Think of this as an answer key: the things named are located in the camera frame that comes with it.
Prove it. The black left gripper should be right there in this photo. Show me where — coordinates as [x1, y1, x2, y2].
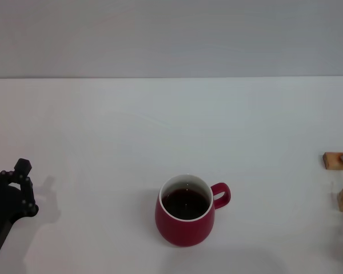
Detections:
[0, 158, 39, 262]

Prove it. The red ceramic mug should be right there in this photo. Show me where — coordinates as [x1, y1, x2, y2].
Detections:
[155, 173, 232, 248]

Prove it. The dark brown coffee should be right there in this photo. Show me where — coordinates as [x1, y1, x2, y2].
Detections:
[162, 188, 210, 220]

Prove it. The wooden block with orange stain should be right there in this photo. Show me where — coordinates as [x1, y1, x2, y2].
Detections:
[322, 152, 343, 171]

